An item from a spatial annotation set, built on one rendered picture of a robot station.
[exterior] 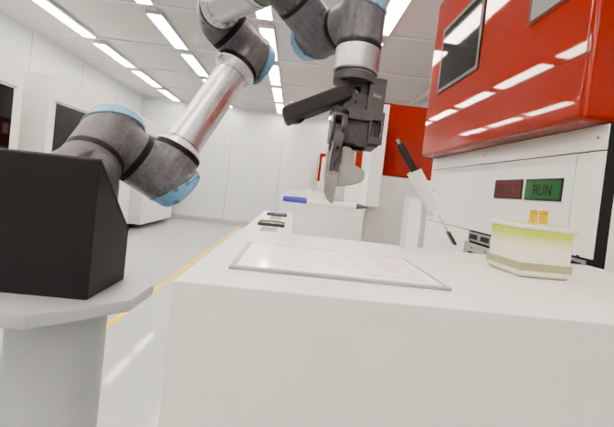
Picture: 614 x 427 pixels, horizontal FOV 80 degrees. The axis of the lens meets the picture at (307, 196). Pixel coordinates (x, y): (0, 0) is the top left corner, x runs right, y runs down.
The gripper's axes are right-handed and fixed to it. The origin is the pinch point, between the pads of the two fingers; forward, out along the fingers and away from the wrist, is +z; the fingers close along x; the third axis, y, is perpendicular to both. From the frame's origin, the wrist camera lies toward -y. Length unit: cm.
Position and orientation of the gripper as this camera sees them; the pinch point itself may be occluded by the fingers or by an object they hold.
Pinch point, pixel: (326, 194)
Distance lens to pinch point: 60.4
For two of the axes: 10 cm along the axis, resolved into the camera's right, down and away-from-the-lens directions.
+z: -1.3, 9.9, -0.3
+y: 9.9, 1.3, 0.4
